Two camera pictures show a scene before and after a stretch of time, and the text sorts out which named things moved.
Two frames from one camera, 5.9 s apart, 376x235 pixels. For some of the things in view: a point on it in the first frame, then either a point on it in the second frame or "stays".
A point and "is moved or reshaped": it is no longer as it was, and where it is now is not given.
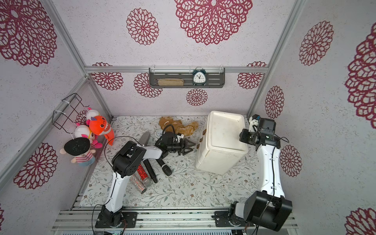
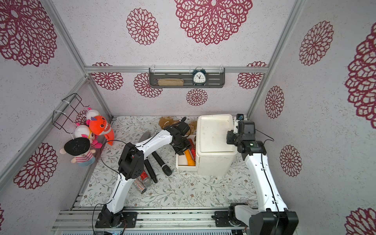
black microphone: (166, 169) stays
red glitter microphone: (144, 176) stays
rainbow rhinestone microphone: (137, 184) stays
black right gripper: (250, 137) to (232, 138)
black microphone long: (148, 166) stays
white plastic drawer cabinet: (220, 147) is moved or reshaped
